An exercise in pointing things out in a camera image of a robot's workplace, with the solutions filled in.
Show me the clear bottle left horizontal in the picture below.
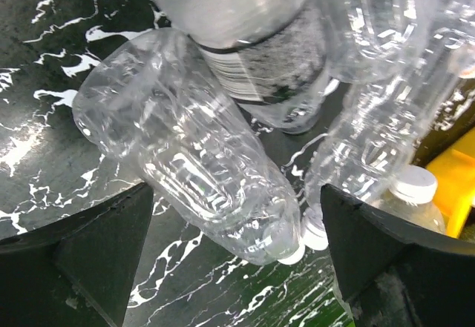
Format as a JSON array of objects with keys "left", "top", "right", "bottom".
[{"left": 307, "top": 0, "right": 475, "bottom": 85}]

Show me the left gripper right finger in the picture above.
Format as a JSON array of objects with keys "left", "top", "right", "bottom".
[{"left": 321, "top": 184, "right": 474, "bottom": 326}]

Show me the black label clear bottle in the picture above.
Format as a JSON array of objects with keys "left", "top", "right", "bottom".
[{"left": 154, "top": 0, "right": 330, "bottom": 134}]

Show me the tea label clear bottle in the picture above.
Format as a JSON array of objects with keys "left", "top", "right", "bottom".
[{"left": 371, "top": 165, "right": 446, "bottom": 234}]

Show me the black marble mat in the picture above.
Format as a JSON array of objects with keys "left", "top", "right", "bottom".
[{"left": 0, "top": 0, "right": 475, "bottom": 327}]

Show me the clear bottle white cap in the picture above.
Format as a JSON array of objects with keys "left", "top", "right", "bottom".
[{"left": 72, "top": 28, "right": 305, "bottom": 265}]

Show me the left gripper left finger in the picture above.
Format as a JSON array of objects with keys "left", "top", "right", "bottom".
[{"left": 1, "top": 183, "right": 154, "bottom": 326}]

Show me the yellow plastic tray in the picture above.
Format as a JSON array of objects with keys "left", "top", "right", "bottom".
[{"left": 427, "top": 130, "right": 474, "bottom": 238}]

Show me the clear bottle center diagonal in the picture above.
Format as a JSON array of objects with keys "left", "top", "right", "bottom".
[{"left": 299, "top": 0, "right": 475, "bottom": 251}]

